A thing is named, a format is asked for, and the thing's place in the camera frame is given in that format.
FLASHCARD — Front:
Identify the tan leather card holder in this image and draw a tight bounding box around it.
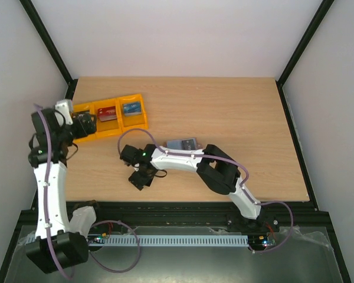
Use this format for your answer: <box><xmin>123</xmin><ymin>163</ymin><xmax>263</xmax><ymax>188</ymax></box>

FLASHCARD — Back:
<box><xmin>165</xmin><ymin>137</ymin><xmax>202</xmax><ymax>150</ymax></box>

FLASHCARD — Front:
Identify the black vip credit card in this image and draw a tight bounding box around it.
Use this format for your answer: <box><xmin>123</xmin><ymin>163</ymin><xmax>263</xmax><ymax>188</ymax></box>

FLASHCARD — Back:
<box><xmin>181</xmin><ymin>138</ymin><xmax>198</xmax><ymax>150</ymax></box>

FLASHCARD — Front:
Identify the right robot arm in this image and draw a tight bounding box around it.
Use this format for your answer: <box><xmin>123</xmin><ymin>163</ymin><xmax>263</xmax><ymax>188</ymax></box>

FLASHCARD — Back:
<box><xmin>119</xmin><ymin>144</ymin><xmax>266</xmax><ymax>231</ymax></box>

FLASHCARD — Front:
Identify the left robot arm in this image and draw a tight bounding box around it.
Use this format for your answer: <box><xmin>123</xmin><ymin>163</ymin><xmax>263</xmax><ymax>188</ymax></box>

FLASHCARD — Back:
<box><xmin>26</xmin><ymin>100</ymin><xmax>96</xmax><ymax>274</ymax></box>

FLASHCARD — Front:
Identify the black card stack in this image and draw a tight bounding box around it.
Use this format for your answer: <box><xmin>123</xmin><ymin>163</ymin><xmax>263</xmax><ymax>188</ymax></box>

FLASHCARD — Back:
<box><xmin>72</xmin><ymin>110</ymin><xmax>90</xmax><ymax>118</ymax></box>

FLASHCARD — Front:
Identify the red card stack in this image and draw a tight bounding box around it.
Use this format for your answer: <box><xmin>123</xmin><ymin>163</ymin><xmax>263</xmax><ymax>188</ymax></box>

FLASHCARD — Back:
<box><xmin>97</xmin><ymin>106</ymin><xmax>117</xmax><ymax>122</ymax></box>

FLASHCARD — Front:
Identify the blue card stack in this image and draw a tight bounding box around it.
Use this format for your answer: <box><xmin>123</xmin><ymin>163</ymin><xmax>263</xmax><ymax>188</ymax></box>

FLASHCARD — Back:
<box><xmin>123</xmin><ymin>101</ymin><xmax>142</xmax><ymax>117</ymax></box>

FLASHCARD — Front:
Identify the left yellow bin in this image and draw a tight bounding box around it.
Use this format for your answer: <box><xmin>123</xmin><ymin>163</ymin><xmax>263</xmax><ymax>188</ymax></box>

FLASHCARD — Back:
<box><xmin>71</xmin><ymin>103</ymin><xmax>97</xmax><ymax>142</ymax></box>

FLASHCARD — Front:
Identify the yellow bin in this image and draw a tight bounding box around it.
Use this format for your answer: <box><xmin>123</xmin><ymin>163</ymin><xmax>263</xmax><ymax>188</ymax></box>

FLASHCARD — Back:
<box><xmin>93</xmin><ymin>98</ymin><xmax>123</xmax><ymax>139</ymax></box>
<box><xmin>117</xmin><ymin>93</ymin><xmax>149</xmax><ymax>132</ymax></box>
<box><xmin>71</xmin><ymin>103</ymin><xmax>97</xmax><ymax>142</ymax></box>

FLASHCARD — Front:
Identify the middle yellow bin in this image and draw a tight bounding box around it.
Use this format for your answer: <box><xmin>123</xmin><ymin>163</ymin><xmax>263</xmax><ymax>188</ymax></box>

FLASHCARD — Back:
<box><xmin>93</xmin><ymin>98</ymin><xmax>123</xmax><ymax>139</ymax></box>

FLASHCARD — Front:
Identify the right yellow bin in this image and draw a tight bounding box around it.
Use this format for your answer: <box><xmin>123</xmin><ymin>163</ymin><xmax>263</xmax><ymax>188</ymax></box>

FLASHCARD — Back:
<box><xmin>117</xmin><ymin>93</ymin><xmax>149</xmax><ymax>132</ymax></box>

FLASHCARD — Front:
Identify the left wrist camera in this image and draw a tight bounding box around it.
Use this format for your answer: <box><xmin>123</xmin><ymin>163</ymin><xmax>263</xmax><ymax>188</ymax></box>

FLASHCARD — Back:
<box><xmin>54</xmin><ymin>99</ymin><xmax>73</xmax><ymax>126</ymax></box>

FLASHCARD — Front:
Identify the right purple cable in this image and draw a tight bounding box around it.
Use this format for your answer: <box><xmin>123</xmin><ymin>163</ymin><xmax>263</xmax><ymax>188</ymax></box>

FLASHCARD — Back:
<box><xmin>117</xmin><ymin>127</ymin><xmax>294</xmax><ymax>255</ymax></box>

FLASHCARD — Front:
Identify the white slotted cable duct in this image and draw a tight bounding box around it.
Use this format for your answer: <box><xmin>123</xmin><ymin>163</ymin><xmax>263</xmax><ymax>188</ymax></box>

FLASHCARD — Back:
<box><xmin>83</xmin><ymin>235</ymin><xmax>248</xmax><ymax>247</ymax></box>

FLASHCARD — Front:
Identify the left black frame post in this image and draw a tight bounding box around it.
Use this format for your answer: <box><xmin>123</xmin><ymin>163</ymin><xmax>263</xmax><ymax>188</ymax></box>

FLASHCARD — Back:
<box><xmin>19</xmin><ymin>0</ymin><xmax>77</xmax><ymax>86</ymax></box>

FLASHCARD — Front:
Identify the black frame post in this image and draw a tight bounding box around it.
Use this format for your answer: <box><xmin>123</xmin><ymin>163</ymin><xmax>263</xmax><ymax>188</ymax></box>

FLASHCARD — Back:
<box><xmin>19</xmin><ymin>0</ymin><xmax>77</xmax><ymax>86</ymax></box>
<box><xmin>276</xmin><ymin>0</ymin><xmax>336</xmax><ymax>86</ymax></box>

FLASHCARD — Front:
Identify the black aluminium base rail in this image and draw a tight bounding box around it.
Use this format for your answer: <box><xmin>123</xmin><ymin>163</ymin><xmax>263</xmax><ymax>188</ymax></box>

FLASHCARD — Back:
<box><xmin>16</xmin><ymin>201</ymin><xmax>334</xmax><ymax>233</ymax></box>

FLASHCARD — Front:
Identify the right black frame post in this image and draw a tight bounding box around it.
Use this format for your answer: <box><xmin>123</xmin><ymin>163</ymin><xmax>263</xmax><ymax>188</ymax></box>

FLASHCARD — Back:
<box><xmin>276</xmin><ymin>0</ymin><xmax>336</xmax><ymax>86</ymax></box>

